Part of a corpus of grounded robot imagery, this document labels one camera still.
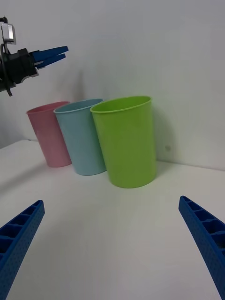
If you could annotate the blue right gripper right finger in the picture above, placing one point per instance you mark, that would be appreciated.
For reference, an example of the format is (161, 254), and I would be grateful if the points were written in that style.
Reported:
(206, 236)

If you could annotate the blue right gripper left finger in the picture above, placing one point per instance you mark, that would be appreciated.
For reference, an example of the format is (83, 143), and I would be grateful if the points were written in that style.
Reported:
(21, 243)

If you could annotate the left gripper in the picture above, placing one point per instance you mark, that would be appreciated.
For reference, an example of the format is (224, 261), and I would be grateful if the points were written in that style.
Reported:
(20, 66)

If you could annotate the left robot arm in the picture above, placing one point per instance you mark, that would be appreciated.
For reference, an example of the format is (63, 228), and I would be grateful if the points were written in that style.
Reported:
(2, 77)

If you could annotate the pink plastic bin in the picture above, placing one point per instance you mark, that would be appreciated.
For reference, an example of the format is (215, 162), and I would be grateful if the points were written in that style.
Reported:
(47, 140)

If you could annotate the pale blue plastic bin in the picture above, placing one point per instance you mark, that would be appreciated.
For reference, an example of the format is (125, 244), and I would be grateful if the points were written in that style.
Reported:
(80, 145)

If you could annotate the green plastic bin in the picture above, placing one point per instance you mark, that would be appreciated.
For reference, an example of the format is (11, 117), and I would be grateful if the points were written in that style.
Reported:
(129, 145)

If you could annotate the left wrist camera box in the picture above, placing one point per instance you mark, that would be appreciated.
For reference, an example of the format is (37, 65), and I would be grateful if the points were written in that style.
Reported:
(9, 34)

